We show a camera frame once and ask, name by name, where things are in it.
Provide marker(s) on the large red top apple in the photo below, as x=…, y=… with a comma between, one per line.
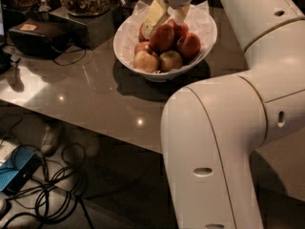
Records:
x=162, y=39

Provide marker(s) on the white paper liner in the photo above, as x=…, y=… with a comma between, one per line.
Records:
x=200, y=19

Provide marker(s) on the yellow-red apple front left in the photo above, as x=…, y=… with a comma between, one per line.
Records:
x=146, y=61

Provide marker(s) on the red apple back right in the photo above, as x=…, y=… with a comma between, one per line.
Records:
x=179, y=30

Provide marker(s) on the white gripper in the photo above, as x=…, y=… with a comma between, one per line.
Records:
x=159, y=12

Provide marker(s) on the white bowl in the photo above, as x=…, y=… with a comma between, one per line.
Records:
x=165, y=75

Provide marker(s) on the grey jar stand block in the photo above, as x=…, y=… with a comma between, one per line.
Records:
x=87, y=32

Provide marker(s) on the red apple back left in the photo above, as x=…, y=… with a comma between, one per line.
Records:
x=141, y=36

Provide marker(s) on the black box device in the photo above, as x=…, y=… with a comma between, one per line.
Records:
x=45, y=40

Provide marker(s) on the pink apple left middle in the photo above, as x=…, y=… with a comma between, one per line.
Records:
x=143, y=46

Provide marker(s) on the blue box on floor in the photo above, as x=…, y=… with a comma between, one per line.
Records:
x=17, y=169

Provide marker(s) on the white shoe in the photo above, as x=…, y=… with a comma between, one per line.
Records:
x=51, y=139

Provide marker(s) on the metal scoop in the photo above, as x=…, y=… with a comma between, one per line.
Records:
x=44, y=6

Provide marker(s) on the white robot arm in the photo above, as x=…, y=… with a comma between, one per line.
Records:
x=210, y=128

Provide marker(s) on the yellow-green apple front centre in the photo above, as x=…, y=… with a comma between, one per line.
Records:
x=170, y=60

